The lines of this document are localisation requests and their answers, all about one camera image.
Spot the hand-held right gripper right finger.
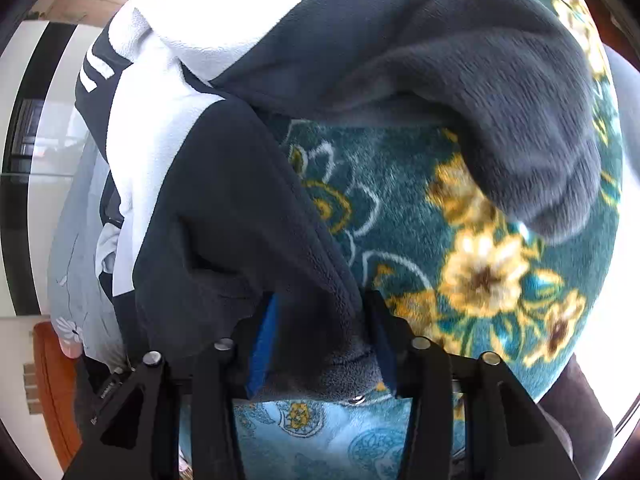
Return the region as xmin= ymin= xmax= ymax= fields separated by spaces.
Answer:
xmin=364 ymin=290 xmax=581 ymax=480

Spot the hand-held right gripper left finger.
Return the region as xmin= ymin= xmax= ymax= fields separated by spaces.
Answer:
xmin=62 ymin=294 xmax=279 ymax=480

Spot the navy and white fleece jacket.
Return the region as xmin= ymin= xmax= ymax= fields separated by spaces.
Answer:
xmin=74 ymin=0 xmax=603 ymax=403

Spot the dark cushion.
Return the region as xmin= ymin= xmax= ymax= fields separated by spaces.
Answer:
xmin=537 ymin=352 xmax=616 ymax=480

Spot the teal floral blanket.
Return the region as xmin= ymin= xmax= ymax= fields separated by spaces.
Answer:
xmin=177 ymin=0 xmax=626 ymax=480

